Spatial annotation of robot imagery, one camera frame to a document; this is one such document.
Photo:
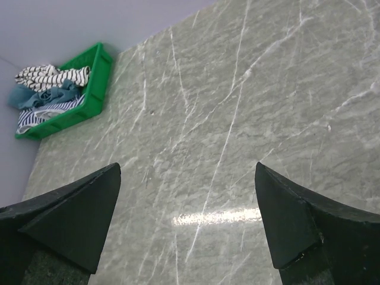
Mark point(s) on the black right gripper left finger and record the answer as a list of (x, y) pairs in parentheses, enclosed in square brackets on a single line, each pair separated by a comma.
[(58, 237)]

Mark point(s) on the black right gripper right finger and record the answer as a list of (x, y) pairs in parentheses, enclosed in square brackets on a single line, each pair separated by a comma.
[(314, 239)]

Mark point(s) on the black white striped tank top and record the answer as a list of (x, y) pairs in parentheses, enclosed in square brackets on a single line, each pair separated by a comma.
[(41, 78)]

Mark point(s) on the navy white striped tank top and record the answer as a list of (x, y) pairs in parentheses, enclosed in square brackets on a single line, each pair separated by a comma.
[(29, 118)]

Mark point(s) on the teal tank top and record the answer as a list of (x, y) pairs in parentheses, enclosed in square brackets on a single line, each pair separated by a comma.
[(21, 97)]

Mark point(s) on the green plastic bin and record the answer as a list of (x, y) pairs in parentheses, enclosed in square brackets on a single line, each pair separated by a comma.
[(100, 63)]

